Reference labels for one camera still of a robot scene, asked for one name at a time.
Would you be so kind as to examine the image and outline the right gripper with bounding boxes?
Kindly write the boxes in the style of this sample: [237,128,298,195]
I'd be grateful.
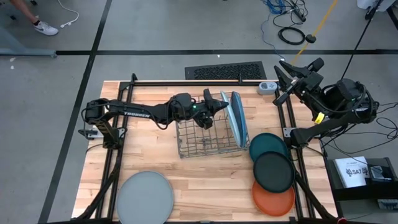
[272,58,325,106]

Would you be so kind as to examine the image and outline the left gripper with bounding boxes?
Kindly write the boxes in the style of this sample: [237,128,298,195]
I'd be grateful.
[169,89,230,131]

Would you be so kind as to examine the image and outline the large light blue plate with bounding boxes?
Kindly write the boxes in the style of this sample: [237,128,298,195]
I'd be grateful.
[220,90,243,149]

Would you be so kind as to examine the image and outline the large dark blue plate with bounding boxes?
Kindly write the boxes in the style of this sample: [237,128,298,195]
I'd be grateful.
[230,91,249,149]

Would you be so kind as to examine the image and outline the small teal plate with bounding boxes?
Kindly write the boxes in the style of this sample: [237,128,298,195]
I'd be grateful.
[248,133,289,162]

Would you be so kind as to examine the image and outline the small black plate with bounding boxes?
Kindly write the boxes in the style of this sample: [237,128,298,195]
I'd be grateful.
[252,151,295,194]

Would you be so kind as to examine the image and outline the small orange plate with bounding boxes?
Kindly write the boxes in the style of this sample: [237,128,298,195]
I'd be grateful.
[251,180,295,217]

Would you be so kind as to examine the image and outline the large grey plate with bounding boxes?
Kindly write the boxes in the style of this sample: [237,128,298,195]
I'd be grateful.
[115,170,175,224]

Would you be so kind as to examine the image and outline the small grey electronic device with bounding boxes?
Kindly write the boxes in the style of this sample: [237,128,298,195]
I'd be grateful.
[257,81,278,96]

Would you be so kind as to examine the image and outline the black floor vent grille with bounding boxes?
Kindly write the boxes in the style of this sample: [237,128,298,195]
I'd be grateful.
[185,61,267,81]

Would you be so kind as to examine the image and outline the black power strip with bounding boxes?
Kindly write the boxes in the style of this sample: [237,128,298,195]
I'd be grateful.
[292,6,307,22]

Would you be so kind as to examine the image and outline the thin black pole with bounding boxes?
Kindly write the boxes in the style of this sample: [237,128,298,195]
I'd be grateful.
[340,0,385,80]

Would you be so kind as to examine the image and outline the white object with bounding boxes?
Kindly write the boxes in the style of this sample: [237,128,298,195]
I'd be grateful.
[356,0,397,12]

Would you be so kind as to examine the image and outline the white printed booklet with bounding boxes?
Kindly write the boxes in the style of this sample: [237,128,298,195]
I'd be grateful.
[334,156,371,189]

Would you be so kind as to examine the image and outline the black device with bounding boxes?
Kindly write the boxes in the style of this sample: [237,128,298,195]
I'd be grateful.
[368,164,393,183]

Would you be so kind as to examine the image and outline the black cart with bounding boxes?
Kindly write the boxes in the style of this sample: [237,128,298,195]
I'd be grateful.
[325,157,398,215]

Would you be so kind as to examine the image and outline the person's white shoe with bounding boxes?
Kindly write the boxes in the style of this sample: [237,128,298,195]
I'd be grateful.
[33,21,59,37]

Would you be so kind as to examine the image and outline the grey steel beam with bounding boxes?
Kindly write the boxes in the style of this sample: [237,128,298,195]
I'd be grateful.
[0,26,58,58]

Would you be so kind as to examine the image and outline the person's leg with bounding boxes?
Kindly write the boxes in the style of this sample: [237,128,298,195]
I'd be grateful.
[11,0,41,26]

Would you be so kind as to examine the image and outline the black metal table frame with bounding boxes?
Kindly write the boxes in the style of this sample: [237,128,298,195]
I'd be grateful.
[73,73,340,224]

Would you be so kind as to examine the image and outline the coiled black cable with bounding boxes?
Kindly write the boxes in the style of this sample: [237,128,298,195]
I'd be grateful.
[277,26,307,46]

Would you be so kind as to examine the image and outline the grey wire dish rack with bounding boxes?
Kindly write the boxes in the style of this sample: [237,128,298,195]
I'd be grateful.
[175,91,251,159]

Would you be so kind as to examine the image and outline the blue cable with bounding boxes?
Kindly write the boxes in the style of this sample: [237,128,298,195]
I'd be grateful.
[260,0,287,62]

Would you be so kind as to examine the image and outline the white cable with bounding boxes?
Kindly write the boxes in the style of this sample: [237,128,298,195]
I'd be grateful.
[57,0,80,29]

